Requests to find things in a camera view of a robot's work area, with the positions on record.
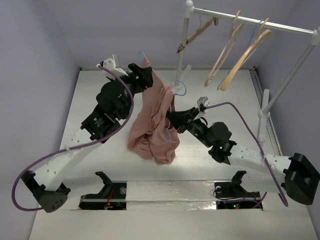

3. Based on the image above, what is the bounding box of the thin wooden hanger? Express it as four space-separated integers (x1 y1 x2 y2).
204 10 244 87

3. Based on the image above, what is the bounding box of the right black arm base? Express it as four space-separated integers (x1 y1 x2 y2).
212 170 263 210

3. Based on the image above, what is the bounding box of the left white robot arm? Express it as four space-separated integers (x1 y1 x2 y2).
21 63 153 213

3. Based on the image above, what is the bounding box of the blue wire hanger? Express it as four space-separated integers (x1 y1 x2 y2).
216 17 271 91
138 50 188 145

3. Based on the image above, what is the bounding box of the pink t shirt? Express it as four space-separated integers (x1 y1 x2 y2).
127 70 180 165

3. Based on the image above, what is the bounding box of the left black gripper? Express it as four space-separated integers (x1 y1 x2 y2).
109 64 152 120

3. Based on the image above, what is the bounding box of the thick wooden hanger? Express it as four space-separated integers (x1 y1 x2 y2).
217 17 272 91

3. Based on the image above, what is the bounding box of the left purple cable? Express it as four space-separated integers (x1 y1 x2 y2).
11 65 134 211

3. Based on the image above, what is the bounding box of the white clothes rack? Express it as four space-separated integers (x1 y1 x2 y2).
172 0 320 144

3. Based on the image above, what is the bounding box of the wooden clip hanger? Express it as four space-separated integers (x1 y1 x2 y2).
176 17 219 54

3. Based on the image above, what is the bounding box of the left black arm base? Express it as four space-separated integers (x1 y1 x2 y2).
78 171 127 211

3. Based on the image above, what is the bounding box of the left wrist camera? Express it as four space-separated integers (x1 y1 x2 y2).
96 54 120 70

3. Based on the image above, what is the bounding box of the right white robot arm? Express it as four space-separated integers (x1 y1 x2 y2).
166 107 320 205

